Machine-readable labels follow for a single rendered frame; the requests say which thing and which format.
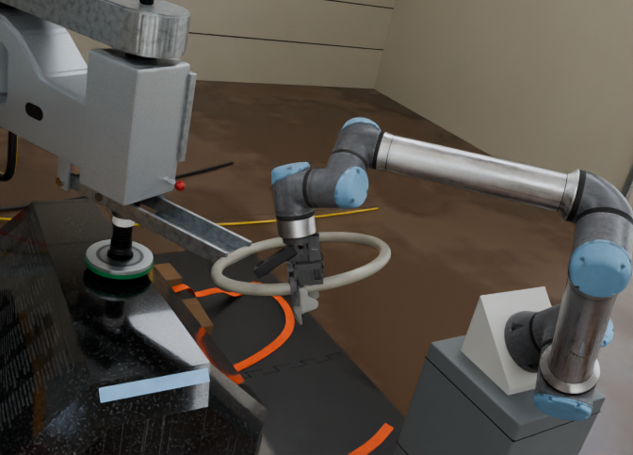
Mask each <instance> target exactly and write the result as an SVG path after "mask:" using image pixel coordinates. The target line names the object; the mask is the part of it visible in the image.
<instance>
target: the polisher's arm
mask: <svg viewBox="0 0 633 455"><path fill-rule="evenodd" d="M0 42H2V43H3V44H4V46H5V47H6V48H7V50H8V93H0V126H1V127H3V128H5V129H7V130H9V131H10V132H12V133H13V134H15V135H17V136H19V137H21V138H24V139H26V140H28V141H30V142H32V143H34V144H35V145H37V146H39V147H41V148H42V149H44V150H46V151H48V152H50V153H52V154H54V155H56V156H58V160H57V178H58V177H61V178H62V179H63V181H64V186H63V187H60V188H62V189H64V190H66V191H68V190H70V178H71V164H74V165H75V166H76V167H78V168H80V162H81V150H82V137H83V123H84V110H85V97H86V85H87V71H88V66H87V64H86V62H85V61H84V59H83V58H82V56H81V55H80V53H79V51H78V49H77V48H76V46H75V44H74V42H73V40H72V38H71V36H70V34H69V33H68V32H67V31H66V29H65V28H64V27H62V26H60V25H57V24H53V23H51V22H48V21H46V20H43V19H42V18H39V17H37V16H34V15H32V14H29V13H27V12H25V11H22V10H20V9H10V8H0Z"/></svg>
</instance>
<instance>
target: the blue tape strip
mask: <svg viewBox="0 0 633 455"><path fill-rule="evenodd" d="M203 382H210V380H209V375H208V369H207V368H204V369H199V370H193V371H188V372H183V373H178V374H172V375H168V376H163V377H157V378H152V379H147V380H142V381H136V382H128V383H122V384H117V385H111V386H107V387H101V388H99V394H100V400H101V403H102V402H107V401H111V400H117V399H122V398H131V397H135V396H140V395H145V394H150V393H154V392H159V391H165V390H170V389H174V388H179V387H184V386H189V385H193V384H198V383H203Z"/></svg>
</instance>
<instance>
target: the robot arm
mask: <svg viewBox="0 0 633 455"><path fill-rule="evenodd" d="M367 168H370V169H374V170H383V171H390V172H393V173H397V174H402V175H406V176H410V177H413V178H418V179H422V180H426V181H430V182H433V183H438V184H442V185H446V186H450V187H457V188H461V189H465V190H469V191H474V192H477V193H481V194H485V195H489V196H494V197H497V198H501V199H505V200H510V201H514V202H518V203H524V204H529V205H533V206H537V207H541V208H545V209H549V210H553V211H557V212H558V213H559V214H560V216H561V217H562V219H563V220H566V221H571V222H573V223H574V224H575V225H576V228H575V235H574V242H573V248H572V252H571V257H570V261H569V266H568V276H567V280H566V284H565V288H564V292H563V297H562V301H561V303H560V304H557V305H554V306H552V307H549V308H546V309H544V310H542V311H540V312H534V311H521V312H518V313H515V314H513V315H512V316H510V317H509V319H508V320H507V322H506V325H505V330H504V338H505V343H506V347H507V350H508V352H509V354H510V356H511V358H512V359H513V361H514V362H515V363H516V364H517V365H518V366H520V367H521V368H522V369H524V370H525V371H527V372H530V373H538V374H537V380H536V385H535V391H534V394H533V396H534V405H535V407H536V408H537V409H538V410H539V411H541V412H542V413H544V414H548V415H550V416H553V417H556V418H560V419H565V420H575V421H578V420H584V419H587V418H589V417H590V415H591V413H592V403H593V395H594V389H595V386H596V384H597V382H598V379H599V375H600V366H599V363H598V361H597V357H598V353H599V350H600V348H603V347H605V346H606V345H608V344H609V343H610V342H611V341H612V338H613V334H614V332H613V325H612V321H611V319H610V317H611V315H612V312H613V309H614V306H615V303H616V301H617V298H618V295H619V293H620V292H622V291H623V290H624V289H625V288H626V287H627V285H628V283H629V280H630V277H631V274H632V253H633V211H632V208H631V206H630V205H629V203H628V201H627V200H626V198H625V197H624V196H623V194H622V193H621V192H620V191H619V190H618V189H617V188H616V187H614V186H613V185H612V184H611V183H609V182H608V181H607V180H605V179H604V178H602V177H600V176H598V175H596V174H594V173H592V172H589V171H583V170H575V171H572V172H570V173H563V172H558V171H551V170H547V169H542V168H538V167H534V166H530V165H526V164H521V163H517V162H512V161H509V160H504V159H500V158H496V157H491V156H488V155H483V154H475V153H471V152H467V151H463V150H459V149H454V148H450V147H446V146H442V145H438V144H433V143H429V142H425V141H421V140H416V139H412V138H405V137H401V136H396V135H392V134H389V133H387V132H383V131H381V130H380V127H379V126H378V125H377V124H376V123H375V122H373V121H371V120H370V119H367V118H353V119H350V120H349V121H347V122H346V123H345V124H344V126H343V128H342V129H341V131H340V132H339V134H338V139H337V141H336V143H335V145H334V147H333V151H332V153H331V156H330V157H329V160H328V162H327V165H326V167H325V168H324V169H310V165H309V163H308V162H298V163H292V164H287V165H282V166H280V167H277V168H275V169H273V170H272V172H271V182H272V183H271V185H272V189H273V197H274V204H275V212H276V222H277V230H278V236H279V237H281V238H282V239H283V243H284V244H286V245H285V246H284V247H282V248H281V249H279V250H278V251H276V252H275V253H274V254H272V255H271V256H269V257H268V258H266V259H265V260H262V261H260V262H258V263H257V265H256V266H255V269H254V271H253V273H254V274H255V275H256V277H257V278H261V277H263V276H266V275H268V274H269V273H270V272H271V271H272V270H273V269H275V268H277V267H278V266H279V265H281V264H282V263H283V262H285V261H286V264H287V274H288V282H289V284H290V290H291V298H292V304H293V309H294V315H295V319H296V320H297V321H298V323H299V324H300V325H302V318H301V317H303V314H304V313H306V312H309V311H312V310H315V309H317V307H318V301H317V298H318V297H319V293H318V291H317V292H312V293H308V291H307V289H306V287H304V286H301V287H299V288H298V284H300V285H302V284H307V285H313V284H323V277H324V275H325V273H324V264H323V254H322V253H321V250H320V242H319V233H316V231H317V229H316V222H315V211H314V208H341V209H349V208H356V207H359V206H360V205H361V204H362V203H363V202H364V201H365V198H366V195H367V191H368V178H367V174H366V170H367ZM300 244H301V245H303V246H300ZM315 278H316V279H315ZM299 291H300V292H299Z"/></svg>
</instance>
